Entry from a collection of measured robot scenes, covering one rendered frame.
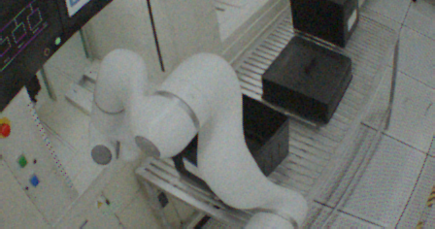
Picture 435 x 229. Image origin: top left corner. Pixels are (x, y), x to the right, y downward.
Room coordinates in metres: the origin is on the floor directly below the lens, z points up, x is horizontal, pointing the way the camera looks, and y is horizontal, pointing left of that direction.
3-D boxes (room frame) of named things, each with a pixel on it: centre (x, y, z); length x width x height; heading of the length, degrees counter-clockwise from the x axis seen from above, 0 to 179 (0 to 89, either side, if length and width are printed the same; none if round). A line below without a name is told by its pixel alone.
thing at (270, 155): (1.09, -0.02, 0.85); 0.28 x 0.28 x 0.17; 41
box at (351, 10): (1.75, -0.58, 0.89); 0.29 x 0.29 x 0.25; 48
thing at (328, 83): (1.37, -0.36, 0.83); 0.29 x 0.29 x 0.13; 48
